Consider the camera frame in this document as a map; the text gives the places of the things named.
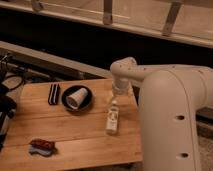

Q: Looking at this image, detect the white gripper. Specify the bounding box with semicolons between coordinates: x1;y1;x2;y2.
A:
111;77;129;104

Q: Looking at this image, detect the white plastic bottle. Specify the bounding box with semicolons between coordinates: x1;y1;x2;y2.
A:
106;100;119;135

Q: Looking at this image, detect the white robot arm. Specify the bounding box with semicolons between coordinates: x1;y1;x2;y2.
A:
110;57;213;171

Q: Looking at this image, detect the white paper cup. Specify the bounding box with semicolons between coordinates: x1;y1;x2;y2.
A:
66;88;88;110

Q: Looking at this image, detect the black bowl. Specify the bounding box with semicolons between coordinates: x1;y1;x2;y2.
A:
61;85;93;112

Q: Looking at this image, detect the black white striped object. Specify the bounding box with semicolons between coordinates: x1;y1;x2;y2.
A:
48;84;60;105

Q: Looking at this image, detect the blue sponge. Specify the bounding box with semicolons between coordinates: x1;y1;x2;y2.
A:
29;145;52;157

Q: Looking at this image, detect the metal railing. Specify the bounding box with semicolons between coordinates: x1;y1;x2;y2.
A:
0;0;213;47

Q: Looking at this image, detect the black cables and equipment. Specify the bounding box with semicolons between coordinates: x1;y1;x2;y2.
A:
0;53;26;153

